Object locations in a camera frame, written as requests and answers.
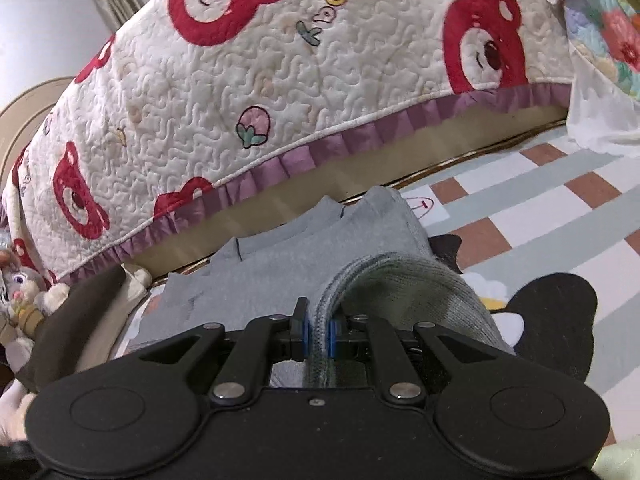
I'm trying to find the checkered plush blanket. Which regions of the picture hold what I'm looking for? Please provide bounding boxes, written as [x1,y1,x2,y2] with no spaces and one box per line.
[114,123,640,451]

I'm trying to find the floral patterned fabric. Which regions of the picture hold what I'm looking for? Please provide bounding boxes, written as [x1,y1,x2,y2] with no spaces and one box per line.
[548,0,639,157]

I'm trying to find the folded dark brown garment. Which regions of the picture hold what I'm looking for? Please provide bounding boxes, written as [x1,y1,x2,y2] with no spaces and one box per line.
[16,266,126,393]

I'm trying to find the light green cloth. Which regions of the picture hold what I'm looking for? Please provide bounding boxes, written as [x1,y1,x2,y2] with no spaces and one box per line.
[592,437,640,480]

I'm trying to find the grey bunny plush toy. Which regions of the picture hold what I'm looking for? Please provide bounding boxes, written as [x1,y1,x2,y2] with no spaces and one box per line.
[1,247,70,373]

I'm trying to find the folded cream garment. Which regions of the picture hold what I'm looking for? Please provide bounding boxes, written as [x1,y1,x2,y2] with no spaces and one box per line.
[75,263,152,372]

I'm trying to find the white quilt with red bears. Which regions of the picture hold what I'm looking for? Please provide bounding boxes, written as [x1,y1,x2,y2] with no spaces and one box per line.
[1,0,573,284]

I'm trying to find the grey knit cat sweater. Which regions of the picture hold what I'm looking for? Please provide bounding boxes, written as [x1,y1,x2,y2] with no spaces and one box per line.
[129,186,512,387]

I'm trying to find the beige mattress edge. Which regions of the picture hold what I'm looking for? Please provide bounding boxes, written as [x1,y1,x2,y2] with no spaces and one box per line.
[132,106,567,278]

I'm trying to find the person's left hand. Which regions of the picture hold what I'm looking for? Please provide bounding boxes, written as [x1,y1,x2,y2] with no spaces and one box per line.
[0,382,36,446]

